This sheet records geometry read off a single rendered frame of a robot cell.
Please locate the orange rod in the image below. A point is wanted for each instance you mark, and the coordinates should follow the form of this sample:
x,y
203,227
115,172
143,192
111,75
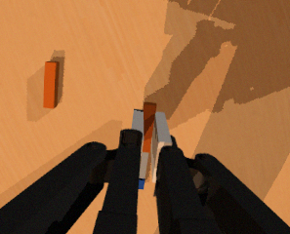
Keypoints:
x,y
51,84
149,113

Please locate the grey rod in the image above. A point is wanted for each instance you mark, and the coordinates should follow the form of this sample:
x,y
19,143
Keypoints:
x,y
143,164

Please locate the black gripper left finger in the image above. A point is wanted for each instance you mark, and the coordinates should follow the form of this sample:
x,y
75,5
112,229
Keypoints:
x,y
54,202

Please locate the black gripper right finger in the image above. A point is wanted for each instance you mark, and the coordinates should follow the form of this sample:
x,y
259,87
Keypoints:
x,y
229,202

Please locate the small blue cube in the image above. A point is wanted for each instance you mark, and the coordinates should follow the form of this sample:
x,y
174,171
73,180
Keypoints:
x,y
141,183

